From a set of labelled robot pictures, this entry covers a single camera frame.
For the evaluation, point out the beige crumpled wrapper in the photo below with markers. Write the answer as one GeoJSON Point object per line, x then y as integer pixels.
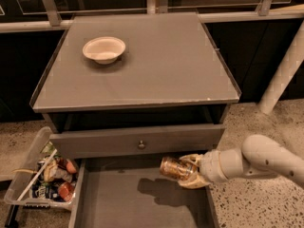
{"type": "Point", "coordinates": [54, 172]}

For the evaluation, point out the metal railing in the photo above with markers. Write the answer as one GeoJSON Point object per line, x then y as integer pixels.
{"type": "Point", "coordinates": [38, 15]}

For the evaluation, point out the open grey middle drawer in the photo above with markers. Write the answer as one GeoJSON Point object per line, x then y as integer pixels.
{"type": "Point", "coordinates": [130, 192]}

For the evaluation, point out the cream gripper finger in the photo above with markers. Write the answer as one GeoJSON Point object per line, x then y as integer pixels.
{"type": "Point", "coordinates": [194, 182]}
{"type": "Point", "coordinates": [192, 158]}

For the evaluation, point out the red snack packet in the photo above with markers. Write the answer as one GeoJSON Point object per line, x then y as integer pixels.
{"type": "Point", "coordinates": [66, 191]}

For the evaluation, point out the clear plastic bin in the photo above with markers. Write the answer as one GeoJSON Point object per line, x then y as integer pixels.
{"type": "Point", "coordinates": [39, 151]}

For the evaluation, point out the white paper bowl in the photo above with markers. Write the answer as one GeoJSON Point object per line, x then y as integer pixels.
{"type": "Point", "coordinates": [104, 50]}

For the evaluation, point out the round metal drawer knob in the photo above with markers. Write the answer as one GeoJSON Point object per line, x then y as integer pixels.
{"type": "Point", "coordinates": [141, 145]}

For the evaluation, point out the grey drawer cabinet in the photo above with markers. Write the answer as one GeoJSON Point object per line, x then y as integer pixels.
{"type": "Point", "coordinates": [169, 74]}

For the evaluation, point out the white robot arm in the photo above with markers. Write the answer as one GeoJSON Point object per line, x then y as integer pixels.
{"type": "Point", "coordinates": [259, 156]}

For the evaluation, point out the orange round fruit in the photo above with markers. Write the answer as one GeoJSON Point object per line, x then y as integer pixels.
{"type": "Point", "coordinates": [70, 168]}

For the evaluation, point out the grey top drawer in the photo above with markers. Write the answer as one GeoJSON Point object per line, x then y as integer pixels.
{"type": "Point", "coordinates": [124, 141]}

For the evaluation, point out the white stick in bin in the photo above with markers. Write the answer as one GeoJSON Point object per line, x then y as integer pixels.
{"type": "Point", "coordinates": [41, 170]}

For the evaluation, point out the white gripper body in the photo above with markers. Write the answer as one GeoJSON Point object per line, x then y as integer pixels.
{"type": "Point", "coordinates": [209, 168]}

